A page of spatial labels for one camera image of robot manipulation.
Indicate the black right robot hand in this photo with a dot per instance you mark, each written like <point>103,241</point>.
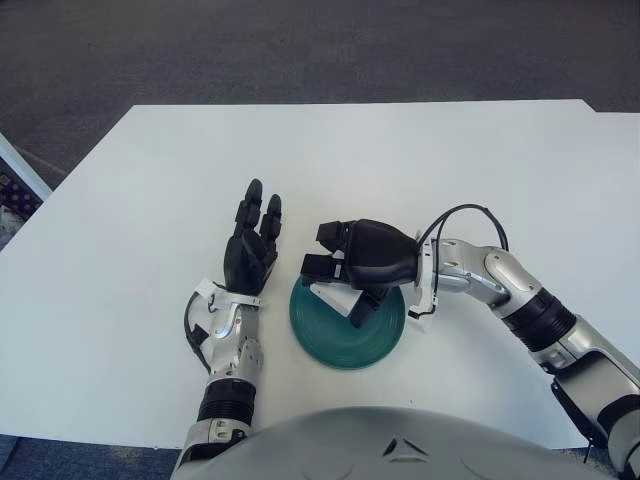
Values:
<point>380,255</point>

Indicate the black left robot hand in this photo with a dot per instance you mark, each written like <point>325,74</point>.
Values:
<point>247,260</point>

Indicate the white charger block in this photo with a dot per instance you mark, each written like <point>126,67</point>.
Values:
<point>340,299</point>

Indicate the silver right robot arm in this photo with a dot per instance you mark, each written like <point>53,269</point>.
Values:
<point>525,295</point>

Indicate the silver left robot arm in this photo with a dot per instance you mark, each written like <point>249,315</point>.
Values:
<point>232,360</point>

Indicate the round green plate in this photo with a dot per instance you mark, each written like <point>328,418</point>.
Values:
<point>345,345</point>

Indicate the grey robot torso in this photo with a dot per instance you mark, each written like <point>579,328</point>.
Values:
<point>350,445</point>

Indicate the white board frame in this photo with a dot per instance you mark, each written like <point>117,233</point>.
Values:
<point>22,165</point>

